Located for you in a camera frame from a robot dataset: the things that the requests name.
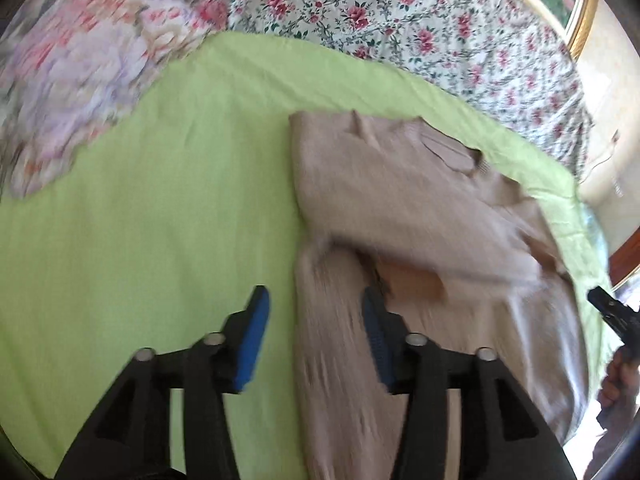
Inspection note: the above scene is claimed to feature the beige knit sweater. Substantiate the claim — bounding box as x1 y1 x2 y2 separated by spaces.
287 110 591 480

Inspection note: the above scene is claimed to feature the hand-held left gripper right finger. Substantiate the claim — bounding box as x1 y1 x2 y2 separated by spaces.
362 287 576 480

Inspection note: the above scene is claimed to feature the purple pink floral pillow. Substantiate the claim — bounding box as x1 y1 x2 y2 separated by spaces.
0 0 231 198

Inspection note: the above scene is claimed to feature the green bed sheet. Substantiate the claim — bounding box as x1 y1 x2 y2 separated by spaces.
0 30 608 480

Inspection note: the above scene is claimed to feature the gold framed picture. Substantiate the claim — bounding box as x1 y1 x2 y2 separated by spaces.
472 0 601 61

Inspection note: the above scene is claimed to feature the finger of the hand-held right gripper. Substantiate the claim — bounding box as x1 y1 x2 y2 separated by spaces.
587 285 640 348

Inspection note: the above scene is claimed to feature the white rose-print quilt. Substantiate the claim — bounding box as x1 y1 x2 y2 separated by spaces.
227 0 596 181

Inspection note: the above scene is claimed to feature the brown wooden furniture edge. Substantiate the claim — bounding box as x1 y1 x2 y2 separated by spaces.
607 232 640 292

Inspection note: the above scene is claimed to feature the thin white cable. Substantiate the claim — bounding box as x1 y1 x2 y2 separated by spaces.
587 129 622 172

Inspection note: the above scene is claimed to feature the person's right hand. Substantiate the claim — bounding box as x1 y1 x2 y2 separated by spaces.
599 344 637 411

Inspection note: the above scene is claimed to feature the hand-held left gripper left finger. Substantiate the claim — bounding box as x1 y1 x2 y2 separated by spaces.
54 285 271 480

